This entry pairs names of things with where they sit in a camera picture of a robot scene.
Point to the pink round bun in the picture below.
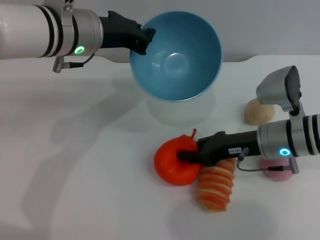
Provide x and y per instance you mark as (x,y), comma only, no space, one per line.
(277,173)

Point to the blue bowl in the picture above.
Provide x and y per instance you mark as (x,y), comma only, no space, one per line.
(180,65)

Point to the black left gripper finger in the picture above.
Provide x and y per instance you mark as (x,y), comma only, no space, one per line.
(145,40)

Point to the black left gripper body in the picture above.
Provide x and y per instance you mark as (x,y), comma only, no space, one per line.
(117,32)

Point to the beige round bun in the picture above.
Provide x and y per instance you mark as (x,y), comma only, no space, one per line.
(255,112)

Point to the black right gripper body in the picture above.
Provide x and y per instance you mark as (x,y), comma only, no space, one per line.
(222,147)

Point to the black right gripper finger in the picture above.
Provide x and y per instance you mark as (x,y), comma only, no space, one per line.
(188,155)

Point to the orange white striped bread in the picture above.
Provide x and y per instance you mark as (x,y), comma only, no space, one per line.
(215,187)

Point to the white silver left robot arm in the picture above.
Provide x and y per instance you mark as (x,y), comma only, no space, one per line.
(37,30)

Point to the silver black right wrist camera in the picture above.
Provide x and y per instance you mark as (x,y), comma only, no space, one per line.
(277,87)

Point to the orange toy fruit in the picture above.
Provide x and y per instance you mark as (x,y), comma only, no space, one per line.
(170,165)

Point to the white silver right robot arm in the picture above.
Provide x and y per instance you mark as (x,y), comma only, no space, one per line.
(300,137)

